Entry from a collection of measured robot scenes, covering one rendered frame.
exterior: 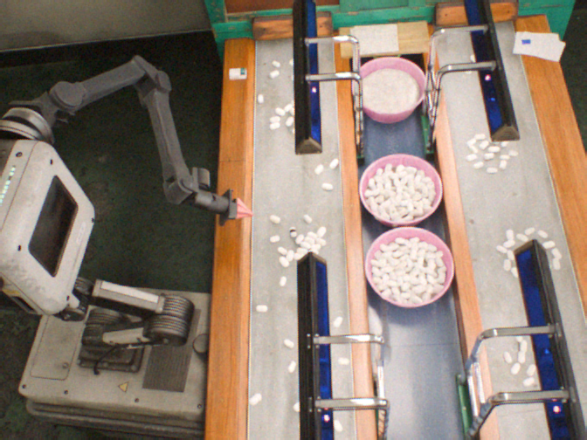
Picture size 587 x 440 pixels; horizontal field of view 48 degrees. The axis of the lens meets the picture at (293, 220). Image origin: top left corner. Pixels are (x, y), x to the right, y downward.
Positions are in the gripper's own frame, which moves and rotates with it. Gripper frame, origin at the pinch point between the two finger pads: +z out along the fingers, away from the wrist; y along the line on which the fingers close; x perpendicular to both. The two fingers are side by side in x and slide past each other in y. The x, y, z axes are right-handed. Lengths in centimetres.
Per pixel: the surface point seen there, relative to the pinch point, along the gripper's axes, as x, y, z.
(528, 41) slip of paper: -56, 71, 83
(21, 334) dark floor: 138, -2, -33
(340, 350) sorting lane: -6.9, -40.9, 27.0
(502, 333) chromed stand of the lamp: -60, -51, 32
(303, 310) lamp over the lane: -28, -42, -1
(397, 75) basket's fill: -22, 63, 49
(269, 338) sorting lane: 6.4, -36.0, 10.9
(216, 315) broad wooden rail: 14.6, -28.9, -2.9
